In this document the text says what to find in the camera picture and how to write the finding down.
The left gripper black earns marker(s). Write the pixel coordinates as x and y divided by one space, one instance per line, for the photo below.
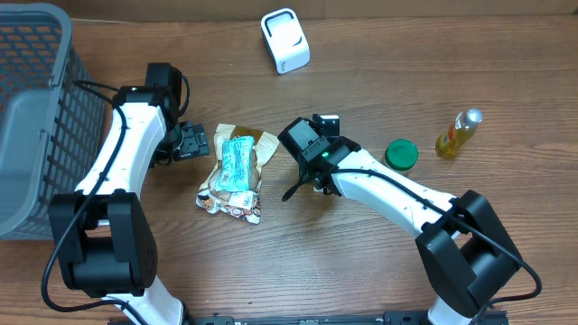
194 140

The teal tissue packet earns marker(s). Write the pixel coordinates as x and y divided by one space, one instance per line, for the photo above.
236 164

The brown white snack bag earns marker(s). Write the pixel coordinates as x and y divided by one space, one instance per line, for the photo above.
244 205

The yellow dish soap bottle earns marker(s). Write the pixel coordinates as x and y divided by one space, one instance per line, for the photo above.
458 133

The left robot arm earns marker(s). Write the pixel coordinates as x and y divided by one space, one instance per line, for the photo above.
105 252

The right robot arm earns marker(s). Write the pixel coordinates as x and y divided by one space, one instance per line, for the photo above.
467 253

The grey plastic shopping basket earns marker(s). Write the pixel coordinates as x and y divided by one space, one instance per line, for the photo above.
50 129

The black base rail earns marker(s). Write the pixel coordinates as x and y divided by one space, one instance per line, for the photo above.
387 318

